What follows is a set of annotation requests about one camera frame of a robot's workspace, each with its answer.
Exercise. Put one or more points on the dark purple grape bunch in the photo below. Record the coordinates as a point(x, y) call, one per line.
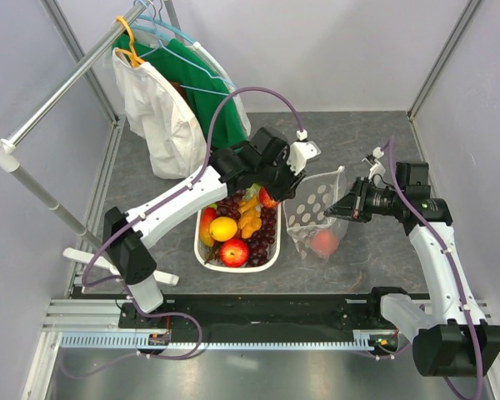
point(229, 206)

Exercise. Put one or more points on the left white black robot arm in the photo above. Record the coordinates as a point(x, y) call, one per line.
point(266, 159)

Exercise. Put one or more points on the yellow ginger root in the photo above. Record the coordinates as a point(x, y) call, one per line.
point(249, 221)

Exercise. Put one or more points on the red apple back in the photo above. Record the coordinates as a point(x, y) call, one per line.
point(266, 200)

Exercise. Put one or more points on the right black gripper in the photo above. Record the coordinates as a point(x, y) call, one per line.
point(353, 205)

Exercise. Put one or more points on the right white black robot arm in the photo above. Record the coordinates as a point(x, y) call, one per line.
point(454, 339)

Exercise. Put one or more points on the clear polka dot zip bag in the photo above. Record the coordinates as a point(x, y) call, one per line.
point(304, 214)

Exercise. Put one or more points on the white plastic fruit basket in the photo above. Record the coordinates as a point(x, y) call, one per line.
point(239, 234)

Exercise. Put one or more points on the red yellow mango left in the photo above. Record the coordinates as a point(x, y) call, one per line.
point(208, 216)

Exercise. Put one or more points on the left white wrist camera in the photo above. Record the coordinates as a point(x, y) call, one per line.
point(302, 151)

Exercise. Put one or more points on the orange clothes hanger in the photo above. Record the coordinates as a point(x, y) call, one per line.
point(129, 43)

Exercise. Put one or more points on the blue clothes hanger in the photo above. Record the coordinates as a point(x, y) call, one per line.
point(185, 62)

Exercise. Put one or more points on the yellow lemon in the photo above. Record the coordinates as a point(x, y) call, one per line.
point(223, 229)

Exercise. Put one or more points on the dark grape bunch right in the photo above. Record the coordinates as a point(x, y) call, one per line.
point(261, 242)

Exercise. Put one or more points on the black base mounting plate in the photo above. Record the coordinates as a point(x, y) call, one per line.
point(262, 316)

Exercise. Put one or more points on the white shirt on hanger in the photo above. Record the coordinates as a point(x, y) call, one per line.
point(159, 114)

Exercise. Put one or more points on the green shirt on hanger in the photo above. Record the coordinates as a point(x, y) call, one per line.
point(228, 129)

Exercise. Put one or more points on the red apple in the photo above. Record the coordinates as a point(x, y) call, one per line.
point(266, 200)
point(234, 253)

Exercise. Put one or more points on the pink peach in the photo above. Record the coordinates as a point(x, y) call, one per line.
point(324, 243)

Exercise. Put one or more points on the red apple front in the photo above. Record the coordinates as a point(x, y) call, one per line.
point(234, 253)

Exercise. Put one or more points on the light blue cable duct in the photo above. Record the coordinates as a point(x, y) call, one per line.
point(361, 341)

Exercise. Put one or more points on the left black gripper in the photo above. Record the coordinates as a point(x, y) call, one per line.
point(288, 190)

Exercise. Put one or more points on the green cabbage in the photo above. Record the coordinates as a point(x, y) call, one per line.
point(252, 191)

